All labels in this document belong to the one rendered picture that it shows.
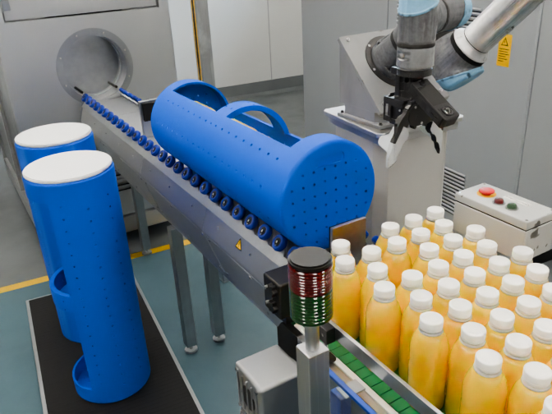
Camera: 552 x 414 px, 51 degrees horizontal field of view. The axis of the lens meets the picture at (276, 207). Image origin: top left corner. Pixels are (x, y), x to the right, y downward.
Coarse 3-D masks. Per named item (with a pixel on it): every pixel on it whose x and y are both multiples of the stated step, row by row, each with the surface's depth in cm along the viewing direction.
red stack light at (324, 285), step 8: (288, 264) 81; (288, 272) 81; (296, 272) 79; (320, 272) 79; (328, 272) 79; (288, 280) 82; (296, 280) 80; (304, 280) 79; (312, 280) 79; (320, 280) 79; (328, 280) 80; (296, 288) 80; (304, 288) 80; (312, 288) 79; (320, 288) 80; (328, 288) 80; (304, 296) 80; (312, 296) 80; (320, 296) 80
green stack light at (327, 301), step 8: (288, 288) 83; (296, 296) 81; (328, 296) 81; (296, 304) 81; (304, 304) 81; (312, 304) 80; (320, 304) 81; (328, 304) 82; (296, 312) 82; (304, 312) 81; (312, 312) 81; (320, 312) 81; (328, 312) 82; (296, 320) 83; (304, 320) 82; (312, 320) 82; (320, 320) 82; (328, 320) 83
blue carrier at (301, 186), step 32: (160, 96) 197; (192, 96) 205; (224, 96) 205; (160, 128) 193; (192, 128) 172; (224, 128) 159; (256, 128) 193; (192, 160) 175; (224, 160) 154; (256, 160) 142; (288, 160) 133; (320, 160) 134; (352, 160) 139; (224, 192) 166; (256, 192) 141; (288, 192) 132; (320, 192) 137; (352, 192) 142; (288, 224) 135; (320, 224) 140
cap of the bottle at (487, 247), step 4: (480, 240) 119; (484, 240) 118; (488, 240) 118; (480, 244) 117; (484, 244) 117; (488, 244) 117; (492, 244) 117; (496, 244) 117; (480, 248) 117; (484, 248) 116; (488, 248) 116; (492, 248) 116; (496, 248) 116; (480, 252) 117; (484, 252) 116; (488, 252) 116; (492, 252) 116
